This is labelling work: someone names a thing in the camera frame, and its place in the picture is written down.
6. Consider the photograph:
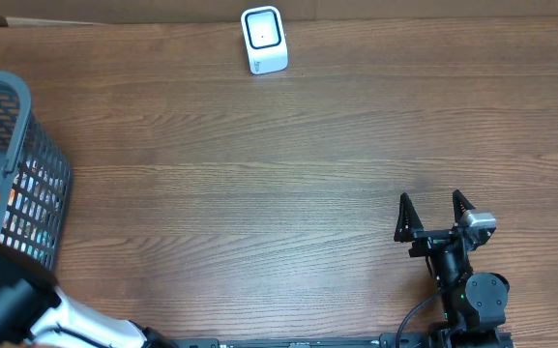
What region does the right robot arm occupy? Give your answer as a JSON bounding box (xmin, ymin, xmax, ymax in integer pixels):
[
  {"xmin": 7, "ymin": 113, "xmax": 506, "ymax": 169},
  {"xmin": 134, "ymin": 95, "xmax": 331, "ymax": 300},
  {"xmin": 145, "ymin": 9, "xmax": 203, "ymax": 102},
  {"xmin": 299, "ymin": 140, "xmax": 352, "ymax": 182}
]
[{"xmin": 391, "ymin": 189, "xmax": 514, "ymax": 348}]

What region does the grey plastic mesh basket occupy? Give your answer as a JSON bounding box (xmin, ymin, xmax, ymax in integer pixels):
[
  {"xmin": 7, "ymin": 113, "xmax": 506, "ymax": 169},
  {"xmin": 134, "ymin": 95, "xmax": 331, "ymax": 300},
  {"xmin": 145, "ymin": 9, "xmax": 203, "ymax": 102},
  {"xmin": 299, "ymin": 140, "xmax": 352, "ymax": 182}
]
[{"xmin": 0, "ymin": 71, "xmax": 73, "ymax": 271}]

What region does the white barcode scanner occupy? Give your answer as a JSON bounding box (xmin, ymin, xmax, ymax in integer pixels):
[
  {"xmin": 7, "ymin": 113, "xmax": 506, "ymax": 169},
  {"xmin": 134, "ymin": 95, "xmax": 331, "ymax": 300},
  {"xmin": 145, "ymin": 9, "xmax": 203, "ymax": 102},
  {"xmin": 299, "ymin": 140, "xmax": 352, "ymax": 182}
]
[{"xmin": 241, "ymin": 5, "xmax": 289, "ymax": 75}]

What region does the cardboard strip at table edge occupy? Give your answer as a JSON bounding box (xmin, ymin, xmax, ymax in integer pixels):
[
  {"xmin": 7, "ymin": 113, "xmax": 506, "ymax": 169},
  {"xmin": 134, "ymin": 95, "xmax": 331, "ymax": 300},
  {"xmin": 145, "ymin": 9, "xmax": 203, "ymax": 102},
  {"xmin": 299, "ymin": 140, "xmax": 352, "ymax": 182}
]
[{"xmin": 0, "ymin": 0, "xmax": 558, "ymax": 26}]

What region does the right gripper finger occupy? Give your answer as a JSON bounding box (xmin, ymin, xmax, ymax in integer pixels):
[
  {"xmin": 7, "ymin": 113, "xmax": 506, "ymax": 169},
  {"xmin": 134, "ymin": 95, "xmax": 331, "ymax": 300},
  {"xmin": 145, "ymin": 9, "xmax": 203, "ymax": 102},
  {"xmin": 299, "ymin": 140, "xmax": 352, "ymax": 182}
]
[
  {"xmin": 453, "ymin": 189, "xmax": 475, "ymax": 225},
  {"xmin": 394, "ymin": 192, "xmax": 425, "ymax": 243}
]

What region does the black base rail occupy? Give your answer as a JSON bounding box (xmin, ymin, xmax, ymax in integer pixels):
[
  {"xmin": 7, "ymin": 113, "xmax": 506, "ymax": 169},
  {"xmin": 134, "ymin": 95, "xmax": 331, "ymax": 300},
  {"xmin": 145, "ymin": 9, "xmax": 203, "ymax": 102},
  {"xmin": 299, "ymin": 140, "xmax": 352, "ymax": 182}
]
[{"xmin": 171, "ymin": 331, "xmax": 514, "ymax": 348}]

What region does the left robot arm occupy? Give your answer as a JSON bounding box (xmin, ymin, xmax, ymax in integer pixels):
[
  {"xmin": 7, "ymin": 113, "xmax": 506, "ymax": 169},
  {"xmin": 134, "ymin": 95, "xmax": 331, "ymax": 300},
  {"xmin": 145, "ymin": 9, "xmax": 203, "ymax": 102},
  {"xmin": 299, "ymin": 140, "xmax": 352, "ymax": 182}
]
[{"xmin": 0, "ymin": 243, "xmax": 177, "ymax": 348}]

